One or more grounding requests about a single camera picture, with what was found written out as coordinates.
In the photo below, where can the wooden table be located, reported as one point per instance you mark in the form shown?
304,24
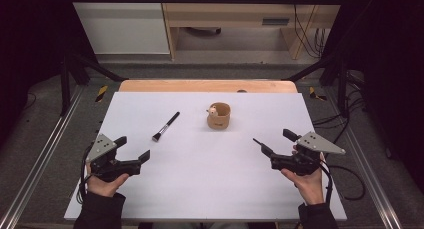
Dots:
186,86

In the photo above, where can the dark round table grommet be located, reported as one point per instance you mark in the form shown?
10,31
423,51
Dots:
241,91

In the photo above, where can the white table board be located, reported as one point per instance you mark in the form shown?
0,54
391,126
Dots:
206,175

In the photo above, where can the brown holder cup with figure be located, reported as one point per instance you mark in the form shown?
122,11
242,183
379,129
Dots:
219,121

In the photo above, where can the dark curtain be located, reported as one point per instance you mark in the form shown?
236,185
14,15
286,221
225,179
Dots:
390,72
30,55

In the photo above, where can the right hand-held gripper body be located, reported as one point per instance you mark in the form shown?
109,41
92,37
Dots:
315,144

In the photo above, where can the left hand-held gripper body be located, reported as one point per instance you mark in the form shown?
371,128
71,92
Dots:
100,149

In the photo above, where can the white cabinet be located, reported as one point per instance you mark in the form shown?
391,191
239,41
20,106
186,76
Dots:
123,25

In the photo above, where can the person's right hand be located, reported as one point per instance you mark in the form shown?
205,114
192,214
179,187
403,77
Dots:
310,187

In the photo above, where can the aluminium floor rail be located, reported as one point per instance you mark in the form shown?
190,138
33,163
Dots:
368,169
43,155

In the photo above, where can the yellow black tape strip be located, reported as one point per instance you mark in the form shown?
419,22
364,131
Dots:
101,93
313,93

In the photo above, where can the black makeup brush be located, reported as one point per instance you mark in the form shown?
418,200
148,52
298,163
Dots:
165,126

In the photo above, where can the person's left hand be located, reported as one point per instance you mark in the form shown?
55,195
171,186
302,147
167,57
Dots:
105,188

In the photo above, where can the black metal stand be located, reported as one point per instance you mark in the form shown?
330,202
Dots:
65,89
342,89

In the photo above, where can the light wooden desk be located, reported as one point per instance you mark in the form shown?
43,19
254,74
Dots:
230,14

